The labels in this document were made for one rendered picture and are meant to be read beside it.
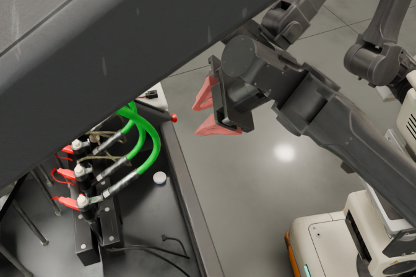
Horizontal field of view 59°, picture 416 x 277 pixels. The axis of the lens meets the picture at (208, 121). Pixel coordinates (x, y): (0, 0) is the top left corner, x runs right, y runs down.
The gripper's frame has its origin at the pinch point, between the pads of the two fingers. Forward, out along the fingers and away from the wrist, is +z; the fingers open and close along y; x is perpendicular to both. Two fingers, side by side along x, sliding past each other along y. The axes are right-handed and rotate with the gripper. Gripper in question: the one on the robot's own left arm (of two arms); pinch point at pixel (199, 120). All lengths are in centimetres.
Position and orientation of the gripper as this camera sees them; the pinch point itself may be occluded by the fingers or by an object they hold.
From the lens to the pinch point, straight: 65.0
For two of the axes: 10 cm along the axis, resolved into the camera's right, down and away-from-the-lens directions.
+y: 1.0, 8.8, -4.7
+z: -7.0, 3.9, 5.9
